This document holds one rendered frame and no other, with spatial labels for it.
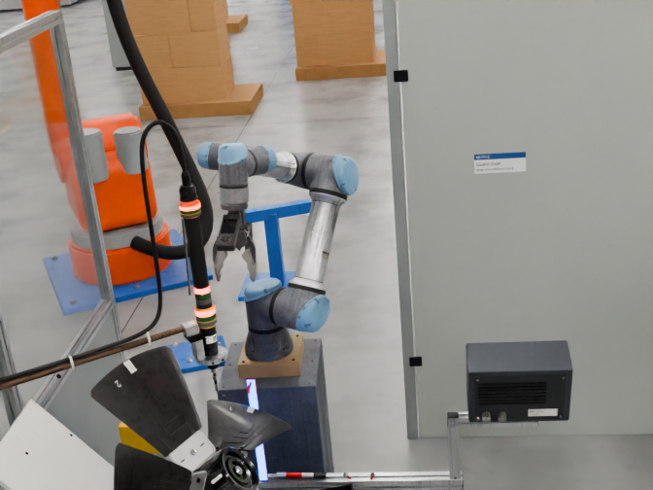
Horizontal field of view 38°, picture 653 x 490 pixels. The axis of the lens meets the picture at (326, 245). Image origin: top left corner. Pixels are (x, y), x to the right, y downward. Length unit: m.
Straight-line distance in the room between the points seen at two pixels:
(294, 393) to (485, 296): 1.37
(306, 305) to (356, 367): 2.18
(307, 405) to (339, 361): 2.11
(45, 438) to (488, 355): 1.10
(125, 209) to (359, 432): 2.35
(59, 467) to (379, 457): 2.25
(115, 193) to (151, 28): 4.35
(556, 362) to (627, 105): 1.56
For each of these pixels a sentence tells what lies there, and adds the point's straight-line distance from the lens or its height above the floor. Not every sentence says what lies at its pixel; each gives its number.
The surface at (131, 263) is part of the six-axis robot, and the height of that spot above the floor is 0.17.
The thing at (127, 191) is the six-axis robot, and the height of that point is 0.63.
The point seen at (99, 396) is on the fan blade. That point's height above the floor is 1.39.
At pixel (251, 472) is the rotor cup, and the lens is 2.18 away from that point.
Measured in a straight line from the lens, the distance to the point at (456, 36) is 3.65.
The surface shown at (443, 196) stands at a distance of 3.82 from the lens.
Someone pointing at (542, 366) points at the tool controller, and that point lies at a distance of 2.44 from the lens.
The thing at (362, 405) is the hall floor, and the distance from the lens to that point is 4.59.
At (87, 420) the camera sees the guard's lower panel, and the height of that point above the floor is 0.73.
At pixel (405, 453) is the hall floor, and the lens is 4.26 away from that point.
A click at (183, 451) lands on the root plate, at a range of 2.18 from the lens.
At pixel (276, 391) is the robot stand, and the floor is 0.99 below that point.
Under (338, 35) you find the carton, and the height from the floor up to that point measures 0.48.
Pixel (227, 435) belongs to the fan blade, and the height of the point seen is 1.18.
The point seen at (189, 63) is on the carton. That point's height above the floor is 0.55.
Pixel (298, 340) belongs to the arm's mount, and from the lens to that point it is 3.00.
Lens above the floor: 2.46
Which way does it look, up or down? 23 degrees down
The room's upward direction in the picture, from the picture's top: 5 degrees counter-clockwise
